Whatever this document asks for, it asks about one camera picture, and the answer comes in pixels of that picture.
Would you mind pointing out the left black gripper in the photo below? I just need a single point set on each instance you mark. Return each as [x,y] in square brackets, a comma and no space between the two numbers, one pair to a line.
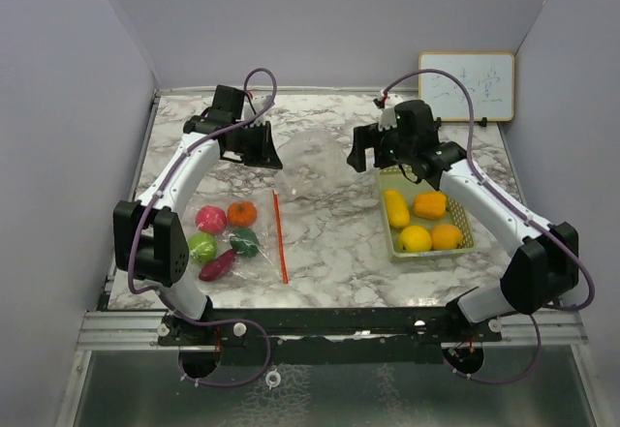
[267,153]

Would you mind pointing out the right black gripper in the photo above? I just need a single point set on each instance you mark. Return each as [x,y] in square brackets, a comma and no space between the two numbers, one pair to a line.
[368,137]

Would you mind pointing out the orange tangerine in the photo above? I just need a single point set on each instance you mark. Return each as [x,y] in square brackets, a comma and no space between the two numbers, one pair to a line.
[242,214]

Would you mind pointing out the yellow mango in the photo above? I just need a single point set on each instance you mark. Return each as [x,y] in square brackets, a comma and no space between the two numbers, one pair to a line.
[397,209]

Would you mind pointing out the dark green lime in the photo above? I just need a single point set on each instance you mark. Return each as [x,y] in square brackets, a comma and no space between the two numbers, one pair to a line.
[245,242]

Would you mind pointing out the red apple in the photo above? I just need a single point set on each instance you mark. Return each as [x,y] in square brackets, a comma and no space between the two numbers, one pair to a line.
[211,219]

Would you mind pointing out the clear zip bag orange zipper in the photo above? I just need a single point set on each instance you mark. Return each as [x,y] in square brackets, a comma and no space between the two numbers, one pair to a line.
[268,267]

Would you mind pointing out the orange bell pepper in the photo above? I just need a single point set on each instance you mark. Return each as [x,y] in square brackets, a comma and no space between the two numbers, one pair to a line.
[430,206]

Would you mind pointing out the green apple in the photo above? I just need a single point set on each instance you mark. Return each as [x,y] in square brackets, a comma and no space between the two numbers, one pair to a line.
[202,248]

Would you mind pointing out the yellow lemon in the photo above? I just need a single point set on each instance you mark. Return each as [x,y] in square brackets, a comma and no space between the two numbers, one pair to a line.
[415,239]

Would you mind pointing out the purple sweet potato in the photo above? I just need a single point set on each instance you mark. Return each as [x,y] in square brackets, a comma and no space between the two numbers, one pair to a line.
[219,267]

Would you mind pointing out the orange yellow peach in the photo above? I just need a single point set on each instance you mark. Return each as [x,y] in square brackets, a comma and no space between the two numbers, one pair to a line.
[446,237]

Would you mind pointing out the clear bag of white discs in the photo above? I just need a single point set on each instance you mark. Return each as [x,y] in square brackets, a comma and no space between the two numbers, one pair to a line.
[314,166]

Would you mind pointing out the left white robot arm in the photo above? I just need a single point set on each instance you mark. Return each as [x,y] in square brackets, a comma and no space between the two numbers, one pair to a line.
[148,239]

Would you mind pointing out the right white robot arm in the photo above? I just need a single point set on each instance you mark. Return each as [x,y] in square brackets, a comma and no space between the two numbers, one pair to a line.
[543,255]

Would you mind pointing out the green plastic basket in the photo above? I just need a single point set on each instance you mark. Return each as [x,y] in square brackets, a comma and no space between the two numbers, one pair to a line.
[401,179]

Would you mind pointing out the small whiteboard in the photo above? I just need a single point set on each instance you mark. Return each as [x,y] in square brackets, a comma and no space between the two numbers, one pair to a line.
[489,78]

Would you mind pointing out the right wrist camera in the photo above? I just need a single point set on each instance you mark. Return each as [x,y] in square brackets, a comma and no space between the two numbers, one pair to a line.
[386,106]

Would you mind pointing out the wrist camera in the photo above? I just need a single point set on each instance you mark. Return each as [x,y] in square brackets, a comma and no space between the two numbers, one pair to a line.
[386,106]
[256,105]

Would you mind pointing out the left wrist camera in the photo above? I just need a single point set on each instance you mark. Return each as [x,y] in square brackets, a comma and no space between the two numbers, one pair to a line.
[256,105]

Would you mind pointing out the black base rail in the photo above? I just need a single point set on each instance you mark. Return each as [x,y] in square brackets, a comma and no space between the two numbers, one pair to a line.
[247,343]

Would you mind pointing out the aluminium frame rail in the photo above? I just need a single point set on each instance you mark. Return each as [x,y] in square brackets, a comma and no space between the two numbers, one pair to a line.
[142,330]

